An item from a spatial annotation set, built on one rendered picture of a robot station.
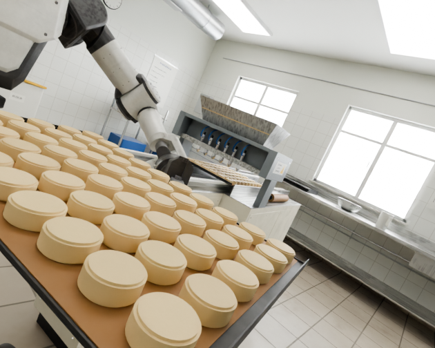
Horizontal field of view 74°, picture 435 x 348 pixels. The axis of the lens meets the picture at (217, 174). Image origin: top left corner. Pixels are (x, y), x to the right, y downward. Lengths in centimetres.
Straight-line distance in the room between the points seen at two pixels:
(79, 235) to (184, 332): 12
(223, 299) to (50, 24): 76
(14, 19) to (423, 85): 473
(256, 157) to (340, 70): 377
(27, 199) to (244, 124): 152
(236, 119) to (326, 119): 341
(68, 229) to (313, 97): 510
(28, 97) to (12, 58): 369
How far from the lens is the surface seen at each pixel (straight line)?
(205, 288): 27
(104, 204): 36
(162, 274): 28
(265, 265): 38
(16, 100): 453
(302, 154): 504
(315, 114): 515
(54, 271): 26
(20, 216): 31
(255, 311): 33
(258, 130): 170
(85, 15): 97
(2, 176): 36
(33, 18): 86
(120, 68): 99
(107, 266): 25
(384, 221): 409
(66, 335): 152
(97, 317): 23
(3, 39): 85
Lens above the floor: 115
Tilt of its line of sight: 8 degrees down
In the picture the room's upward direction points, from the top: 24 degrees clockwise
